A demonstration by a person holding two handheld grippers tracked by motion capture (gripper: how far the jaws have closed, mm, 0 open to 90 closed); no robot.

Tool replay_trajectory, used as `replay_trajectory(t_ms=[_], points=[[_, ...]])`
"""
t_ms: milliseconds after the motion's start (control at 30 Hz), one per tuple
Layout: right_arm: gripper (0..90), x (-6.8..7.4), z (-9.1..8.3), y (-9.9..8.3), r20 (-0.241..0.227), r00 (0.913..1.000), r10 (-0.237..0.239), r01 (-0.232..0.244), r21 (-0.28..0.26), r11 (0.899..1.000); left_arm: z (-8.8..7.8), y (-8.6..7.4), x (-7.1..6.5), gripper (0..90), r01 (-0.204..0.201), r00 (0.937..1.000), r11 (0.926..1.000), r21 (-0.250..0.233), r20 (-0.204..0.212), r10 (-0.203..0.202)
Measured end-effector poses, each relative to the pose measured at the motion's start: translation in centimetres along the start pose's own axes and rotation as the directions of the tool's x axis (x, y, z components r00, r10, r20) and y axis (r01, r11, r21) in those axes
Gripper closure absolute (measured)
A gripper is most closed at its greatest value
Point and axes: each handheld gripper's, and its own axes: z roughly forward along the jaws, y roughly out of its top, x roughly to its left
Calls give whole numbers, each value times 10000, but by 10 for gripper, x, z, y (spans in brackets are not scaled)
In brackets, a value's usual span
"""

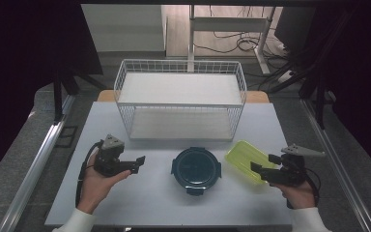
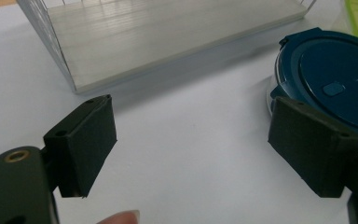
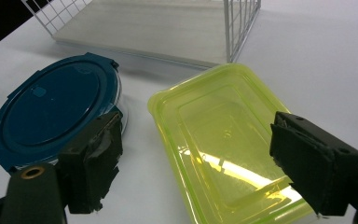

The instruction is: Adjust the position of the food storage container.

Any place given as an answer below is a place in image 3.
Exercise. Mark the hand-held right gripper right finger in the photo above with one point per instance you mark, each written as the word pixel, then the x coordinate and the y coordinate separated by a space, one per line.
pixel 313 165

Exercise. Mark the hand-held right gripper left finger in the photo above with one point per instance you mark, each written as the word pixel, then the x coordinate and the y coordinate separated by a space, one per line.
pixel 90 165

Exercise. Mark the round glass container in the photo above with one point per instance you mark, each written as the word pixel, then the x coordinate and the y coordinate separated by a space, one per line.
pixel 52 105

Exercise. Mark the yellow-green plastic container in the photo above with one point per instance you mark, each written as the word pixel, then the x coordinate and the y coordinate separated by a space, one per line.
pixel 223 124

